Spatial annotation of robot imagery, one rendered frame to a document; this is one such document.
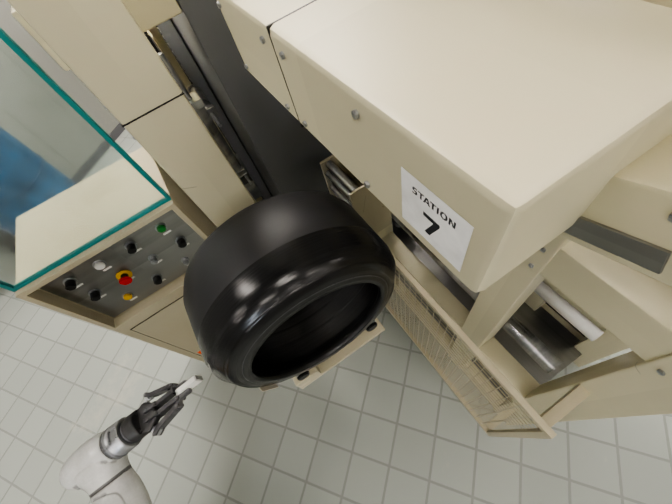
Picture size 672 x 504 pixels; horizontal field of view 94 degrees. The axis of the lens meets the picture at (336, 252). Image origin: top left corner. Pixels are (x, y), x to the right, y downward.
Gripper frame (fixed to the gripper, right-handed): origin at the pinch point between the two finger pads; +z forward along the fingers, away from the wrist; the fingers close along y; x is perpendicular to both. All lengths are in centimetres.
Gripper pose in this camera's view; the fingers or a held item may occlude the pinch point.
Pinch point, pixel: (189, 385)
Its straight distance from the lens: 103.2
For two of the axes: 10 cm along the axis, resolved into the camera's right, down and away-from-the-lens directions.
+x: 3.1, 4.1, 8.6
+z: 7.9, -6.1, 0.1
